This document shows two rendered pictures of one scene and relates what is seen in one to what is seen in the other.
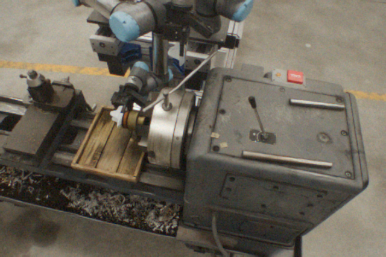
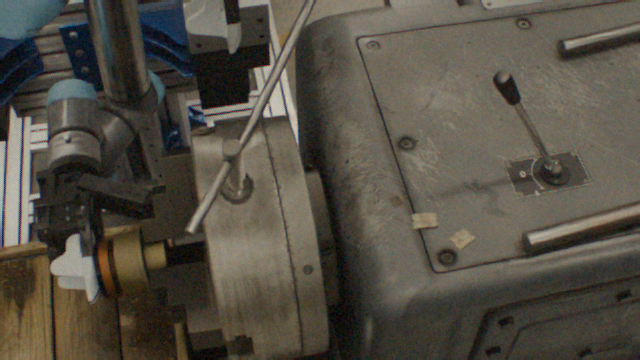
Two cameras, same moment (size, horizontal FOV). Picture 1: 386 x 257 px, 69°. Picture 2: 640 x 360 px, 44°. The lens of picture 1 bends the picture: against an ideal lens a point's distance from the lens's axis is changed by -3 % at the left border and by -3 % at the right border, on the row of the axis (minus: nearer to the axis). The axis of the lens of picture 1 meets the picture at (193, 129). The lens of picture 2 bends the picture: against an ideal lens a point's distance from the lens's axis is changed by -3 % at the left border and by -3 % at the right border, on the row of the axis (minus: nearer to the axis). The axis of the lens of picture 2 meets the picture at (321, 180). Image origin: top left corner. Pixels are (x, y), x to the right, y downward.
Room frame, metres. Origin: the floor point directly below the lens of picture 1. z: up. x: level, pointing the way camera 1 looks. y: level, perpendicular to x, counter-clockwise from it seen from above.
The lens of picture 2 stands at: (0.14, 0.19, 1.98)
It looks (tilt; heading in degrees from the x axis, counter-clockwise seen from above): 55 degrees down; 340
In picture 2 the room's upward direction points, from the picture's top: straight up
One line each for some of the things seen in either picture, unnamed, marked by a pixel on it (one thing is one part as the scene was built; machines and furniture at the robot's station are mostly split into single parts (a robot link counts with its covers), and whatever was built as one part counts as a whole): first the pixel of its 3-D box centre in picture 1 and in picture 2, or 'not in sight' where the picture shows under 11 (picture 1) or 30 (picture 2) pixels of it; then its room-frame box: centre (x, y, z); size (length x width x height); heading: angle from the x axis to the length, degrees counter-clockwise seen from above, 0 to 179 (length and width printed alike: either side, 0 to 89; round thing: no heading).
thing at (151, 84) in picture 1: (143, 87); (94, 152); (0.99, 0.27, 0.98); 0.11 x 0.08 x 0.11; 135
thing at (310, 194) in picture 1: (267, 145); (529, 187); (0.64, -0.31, 1.06); 0.59 x 0.48 x 0.39; 82
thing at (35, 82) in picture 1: (34, 78); not in sight; (0.85, 0.71, 1.13); 0.08 x 0.08 x 0.03
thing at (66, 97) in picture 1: (51, 100); not in sight; (0.84, 0.68, 0.99); 0.20 x 0.10 x 0.05; 82
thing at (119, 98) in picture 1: (125, 98); (70, 206); (0.82, 0.31, 1.08); 0.12 x 0.09 x 0.08; 172
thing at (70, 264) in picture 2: (117, 114); (73, 267); (0.71, 0.32, 1.09); 0.09 x 0.06 x 0.03; 172
